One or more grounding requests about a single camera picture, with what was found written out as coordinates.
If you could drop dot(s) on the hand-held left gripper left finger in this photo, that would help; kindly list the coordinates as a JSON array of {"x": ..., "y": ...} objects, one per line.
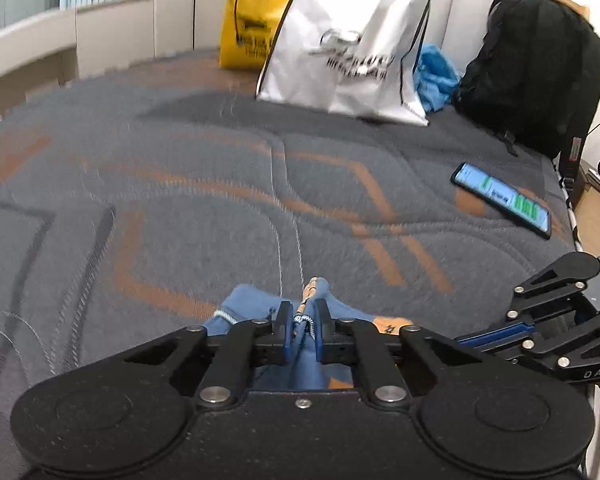
[{"x": 283, "y": 332}]

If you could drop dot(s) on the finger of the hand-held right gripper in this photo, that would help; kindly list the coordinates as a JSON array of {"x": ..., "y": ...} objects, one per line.
[
  {"x": 550, "y": 280},
  {"x": 570, "y": 350}
]

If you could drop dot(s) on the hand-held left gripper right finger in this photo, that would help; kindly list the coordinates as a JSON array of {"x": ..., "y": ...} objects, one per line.
[{"x": 322, "y": 332}]

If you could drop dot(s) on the blue printed pants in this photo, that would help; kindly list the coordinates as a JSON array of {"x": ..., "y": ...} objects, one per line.
[{"x": 250, "y": 305}]

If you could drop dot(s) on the black smartphone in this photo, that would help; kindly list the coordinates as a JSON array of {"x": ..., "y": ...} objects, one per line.
[{"x": 502, "y": 197}]

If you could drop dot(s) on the grey orange quilted mattress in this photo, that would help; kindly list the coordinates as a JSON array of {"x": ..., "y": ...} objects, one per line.
[{"x": 180, "y": 185}]

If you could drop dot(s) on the black backpack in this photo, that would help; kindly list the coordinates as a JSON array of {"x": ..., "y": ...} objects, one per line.
[{"x": 535, "y": 70}]

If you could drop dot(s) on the blue crumpled cloth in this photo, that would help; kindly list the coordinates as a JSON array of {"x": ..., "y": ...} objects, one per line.
[{"x": 435, "y": 77}]

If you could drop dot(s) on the yellow bag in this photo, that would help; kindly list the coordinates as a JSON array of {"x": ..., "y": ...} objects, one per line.
[{"x": 250, "y": 25}]

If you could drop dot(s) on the white tote bag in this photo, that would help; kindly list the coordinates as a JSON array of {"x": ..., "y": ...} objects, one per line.
[{"x": 340, "y": 20}]

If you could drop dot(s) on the tall beige wardrobe cabinet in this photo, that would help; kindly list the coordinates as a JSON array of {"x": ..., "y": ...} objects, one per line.
[{"x": 175, "y": 5}]

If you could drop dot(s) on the beige window seat cabinet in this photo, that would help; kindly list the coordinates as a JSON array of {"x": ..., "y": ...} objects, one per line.
[{"x": 80, "y": 35}]

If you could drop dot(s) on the padded headboard wooden frame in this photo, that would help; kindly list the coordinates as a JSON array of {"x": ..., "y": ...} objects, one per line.
[{"x": 462, "y": 5}]

